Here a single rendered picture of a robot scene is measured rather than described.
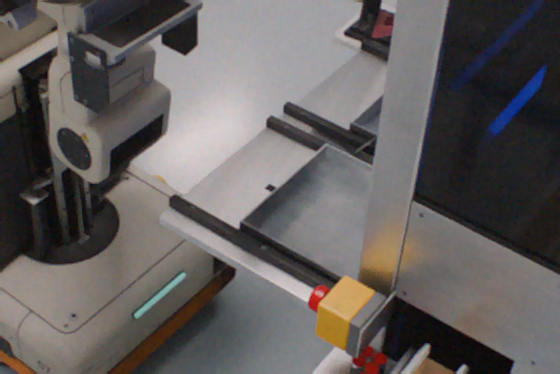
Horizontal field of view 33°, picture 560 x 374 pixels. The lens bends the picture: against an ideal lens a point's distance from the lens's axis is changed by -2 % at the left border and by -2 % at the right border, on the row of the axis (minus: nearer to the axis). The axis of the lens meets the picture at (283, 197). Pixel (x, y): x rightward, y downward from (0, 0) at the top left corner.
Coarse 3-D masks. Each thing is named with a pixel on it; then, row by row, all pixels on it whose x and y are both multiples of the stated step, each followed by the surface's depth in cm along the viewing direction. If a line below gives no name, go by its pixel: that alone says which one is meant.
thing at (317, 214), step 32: (320, 160) 179; (352, 160) 177; (288, 192) 174; (320, 192) 174; (352, 192) 175; (256, 224) 168; (288, 224) 168; (320, 224) 168; (352, 224) 169; (288, 256) 161; (320, 256) 163; (352, 256) 163
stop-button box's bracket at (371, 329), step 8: (392, 296) 138; (384, 304) 137; (392, 304) 140; (376, 312) 136; (384, 312) 138; (376, 320) 137; (384, 320) 140; (368, 328) 135; (376, 328) 139; (360, 336) 134; (368, 336) 137; (360, 344) 135; (368, 344) 139; (360, 352) 137
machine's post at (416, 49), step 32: (416, 0) 109; (448, 0) 106; (416, 32) 111; (416, 64) 114; (384, 96) 120; (416, 96) 116; (384, 128) 123; (416, 128) 119; (384, 160) 126; (416, 160) 122; (384, 192) 129; (416, 192) 127; (384, 224) 132; (384, 256) 136; (384, 288) 140
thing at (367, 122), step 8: (376, 104) 190; (368, 112) 189; (376, 112) 192; (352, 120) 184; (360, 120) 187; (368, 120) 190; (376, 120) 190; (352, 128) 185; (360, 128) 183; (368, 128) 188; (376, 128) 188; (368, 136) 183
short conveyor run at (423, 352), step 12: (408, 348) 143; (420, 348) 139; (408, 360) 141; (420, 360) 138; (432, 360) 142; (396, 372) 140; (408, 372) 135; (420, 372) 140; (432, 372) 140; (444, 372) 140
